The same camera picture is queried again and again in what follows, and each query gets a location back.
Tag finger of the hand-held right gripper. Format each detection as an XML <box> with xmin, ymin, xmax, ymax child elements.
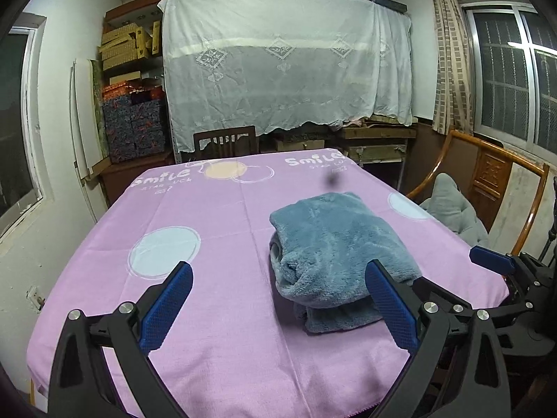
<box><xmin>413</xmin><ymin>277</ymin><xmax>476</xmax><ymax>315</ymax></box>
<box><xmin>469</xmin><ymin>246</ymin><xmax>544</xmax><ymax>280</ymax></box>

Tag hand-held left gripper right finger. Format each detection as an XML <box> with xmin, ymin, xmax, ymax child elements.
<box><xmin>364</xmin><ymin>259</ymin><xmax>512</xmax><ymax>418</ymax></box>

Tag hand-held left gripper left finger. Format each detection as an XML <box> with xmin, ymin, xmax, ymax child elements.
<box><xmin>47</xmin><ymin>261</ymin><xmax>194</xmax><ymax>418</ymax></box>

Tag blue fleece garment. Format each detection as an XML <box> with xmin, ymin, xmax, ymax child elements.
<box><xmin>267</xmin><ymin>190</ymin><xmax>425</xmax><ymax>335</ymax></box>

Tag grey-blue plush cushion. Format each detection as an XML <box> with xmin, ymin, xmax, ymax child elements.
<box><xmin>417</xmin><ymin>173</ymin><xmax>491</xmax><ymax>248</ymax></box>

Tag black tripod stand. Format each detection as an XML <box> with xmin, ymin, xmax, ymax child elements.
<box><xmin>539</xmin><ymin>191</ymin><xmax>557</xmax><ymax>267</ymax></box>

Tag light wooden armchair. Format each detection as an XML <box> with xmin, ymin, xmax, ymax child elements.
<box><xmin>405</xmin><ymin>129</ymin><xmax>551</xmax><ymax>263</ymax></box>

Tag pink printed blanket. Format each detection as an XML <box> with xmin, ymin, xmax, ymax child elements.
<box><xmin>25</xmin><ymin>148</ymin><xmax>512</xmax><ymax>418</ymax></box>

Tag brown wooden shelf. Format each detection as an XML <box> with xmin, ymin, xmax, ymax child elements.
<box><xmin>101</xmin><ymin>2</ymin><xmax>178</xmax><ymax>215</ymax></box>

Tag worn wooden bench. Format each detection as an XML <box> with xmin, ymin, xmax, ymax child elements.
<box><xmin>338</xmin><ymin>117</ymin><xmax>419</xmax><ymax>193</ymax></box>

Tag stack of patterned blue boxes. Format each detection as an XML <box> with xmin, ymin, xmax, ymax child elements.
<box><xmin>102</xmin><ymin>96</ymin><xmax>169</xmax><ymax>164</ymax></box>

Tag dark wooden chair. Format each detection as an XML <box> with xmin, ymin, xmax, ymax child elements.
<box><xmin>192</xmin><ymin>125</ymin><xmax>261</xmax><ymax>160</ymax></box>

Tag window with metal grille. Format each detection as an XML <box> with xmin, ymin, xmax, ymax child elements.
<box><xmin>460</xmin><ymin>0</ymin><xmax>557</xmax><ymax>158</ymax></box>

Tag brown cardboard box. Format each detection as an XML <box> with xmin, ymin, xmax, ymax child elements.
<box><xmin>273</xmin><ymin>136</ymin><xmax>327</xmax><ymax>156</ymax></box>

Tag white boards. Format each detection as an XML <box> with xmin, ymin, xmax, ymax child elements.
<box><xmin>70</xmin><ymin>56</ymin><xmax>110</xmax><ymax>184</ymax></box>

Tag beige checked curtain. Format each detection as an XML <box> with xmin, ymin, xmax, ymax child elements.
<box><xmin>425</xmin><ymin>0</ymin><xmax>476</xmax><ymax>137</ymax></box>

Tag orange patterned boxes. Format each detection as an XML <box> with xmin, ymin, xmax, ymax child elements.
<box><xmin>102</xmin><ymin>77</ymin><xmax>165</xmax><ymax>106</ymax></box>

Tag stack of yellow boxes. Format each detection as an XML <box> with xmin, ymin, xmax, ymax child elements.
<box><xmin>99</xmin><ymin>21</ymin><xmax>165</xmax><ymax>71</ymax></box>

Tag white lace cloth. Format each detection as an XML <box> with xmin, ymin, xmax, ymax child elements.
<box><xmin>157</xmin><ymin>0</ymin><xmax>414</xmax><ymax>154</ymax></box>

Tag window with white frame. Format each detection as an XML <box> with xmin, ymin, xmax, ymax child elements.
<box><xmin>0</xmin><ymin>14</ymin><xmax>47</xmax><ymax>241</ymax></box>

